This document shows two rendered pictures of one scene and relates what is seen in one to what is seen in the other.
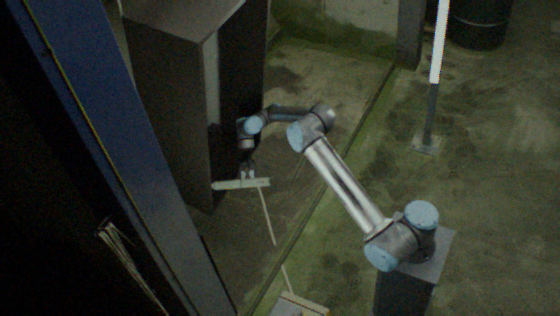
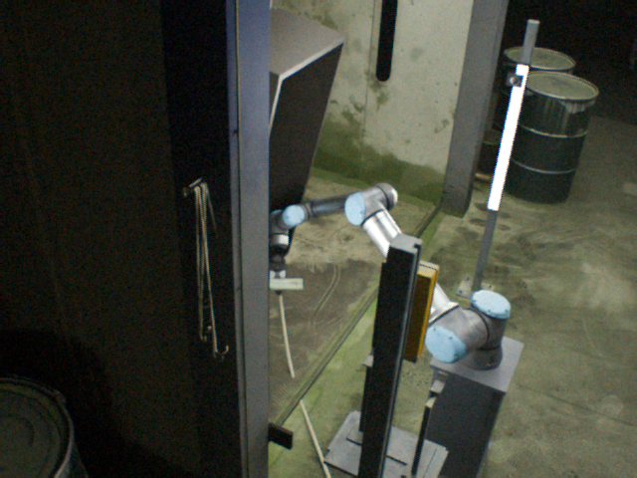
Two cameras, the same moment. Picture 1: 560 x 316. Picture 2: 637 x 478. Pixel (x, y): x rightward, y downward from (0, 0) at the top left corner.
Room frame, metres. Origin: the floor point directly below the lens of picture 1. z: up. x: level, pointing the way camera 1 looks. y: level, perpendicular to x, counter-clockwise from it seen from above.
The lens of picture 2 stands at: (-0.66, 0.39, 2.36)
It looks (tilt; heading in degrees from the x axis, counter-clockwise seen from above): 33 degrees down; 352
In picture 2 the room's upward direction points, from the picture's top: 3 degrees clockwise
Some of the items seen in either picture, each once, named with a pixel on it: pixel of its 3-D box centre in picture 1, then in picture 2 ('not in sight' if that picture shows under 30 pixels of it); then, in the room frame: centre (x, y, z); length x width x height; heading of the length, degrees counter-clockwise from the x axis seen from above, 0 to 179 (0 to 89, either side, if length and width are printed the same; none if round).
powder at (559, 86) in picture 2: not in sight; (558, 87); (3.51, -1.93, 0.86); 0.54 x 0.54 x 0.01
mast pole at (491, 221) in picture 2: (439, 51); (502, 171); (2.26, -1.02, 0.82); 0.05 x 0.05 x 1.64; 56
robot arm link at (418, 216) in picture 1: (418, 224); (486, 318); (1.07, -0.52, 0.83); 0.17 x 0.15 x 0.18; 122
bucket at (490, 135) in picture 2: (434, 5); (488, 151); (3.90, -1.66, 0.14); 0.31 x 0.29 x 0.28; 146
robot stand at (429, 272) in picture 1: (408, 278); (463, 408); (1.08, -0.52, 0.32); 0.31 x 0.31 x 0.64; 56
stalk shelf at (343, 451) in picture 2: not in sight; (385, 455); (0.52, -0.02, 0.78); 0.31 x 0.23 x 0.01; 56
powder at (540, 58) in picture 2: not in sight; (539, 59); (4.14, -2.06, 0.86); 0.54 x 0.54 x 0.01
